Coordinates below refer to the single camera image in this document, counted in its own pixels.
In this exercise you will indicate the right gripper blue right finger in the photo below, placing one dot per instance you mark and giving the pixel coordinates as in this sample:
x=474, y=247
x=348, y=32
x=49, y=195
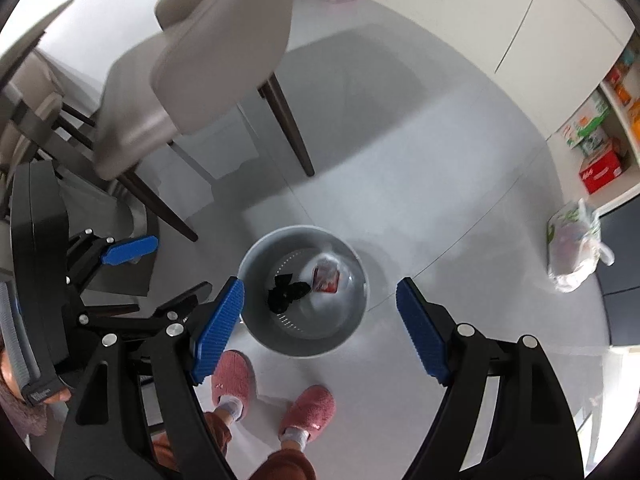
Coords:
x=428, y=327

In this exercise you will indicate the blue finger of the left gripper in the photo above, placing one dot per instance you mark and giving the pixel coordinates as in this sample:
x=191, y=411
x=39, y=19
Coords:
x=129, y=250

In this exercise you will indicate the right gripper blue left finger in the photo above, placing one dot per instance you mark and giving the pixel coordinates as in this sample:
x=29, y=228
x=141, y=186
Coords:
x=212, y=325

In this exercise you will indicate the grey round trash bin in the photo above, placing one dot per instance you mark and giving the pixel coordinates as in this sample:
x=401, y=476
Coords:
x=281, y=311

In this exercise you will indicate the left pink slipper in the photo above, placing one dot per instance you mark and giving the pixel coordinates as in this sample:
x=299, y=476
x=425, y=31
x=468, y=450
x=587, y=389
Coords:
x=232, y=386

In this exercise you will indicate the pink slipper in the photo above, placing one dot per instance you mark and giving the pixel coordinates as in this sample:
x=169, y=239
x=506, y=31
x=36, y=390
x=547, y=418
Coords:
x=232, y=386
x=308, y=416

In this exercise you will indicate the red snack wrapper in bin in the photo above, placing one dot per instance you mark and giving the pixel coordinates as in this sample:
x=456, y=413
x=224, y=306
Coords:
x=326, y=278

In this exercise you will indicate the right pink slipper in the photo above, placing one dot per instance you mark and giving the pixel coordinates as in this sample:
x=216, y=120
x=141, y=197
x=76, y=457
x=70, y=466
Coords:
x=308, y=416

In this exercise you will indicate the white plastic shopping bag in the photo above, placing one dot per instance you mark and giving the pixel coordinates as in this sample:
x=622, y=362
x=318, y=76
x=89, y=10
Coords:
x=574, y=245

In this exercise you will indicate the red cardboard box on shelf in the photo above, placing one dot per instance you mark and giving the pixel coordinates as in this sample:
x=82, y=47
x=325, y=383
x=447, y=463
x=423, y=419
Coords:
x=601, y=168

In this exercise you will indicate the beige dining chair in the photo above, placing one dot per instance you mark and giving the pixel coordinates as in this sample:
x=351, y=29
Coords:
x=207, y=57

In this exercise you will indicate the green white carton on shelf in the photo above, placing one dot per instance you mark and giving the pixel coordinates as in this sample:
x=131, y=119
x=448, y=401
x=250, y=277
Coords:
x=582, y=130

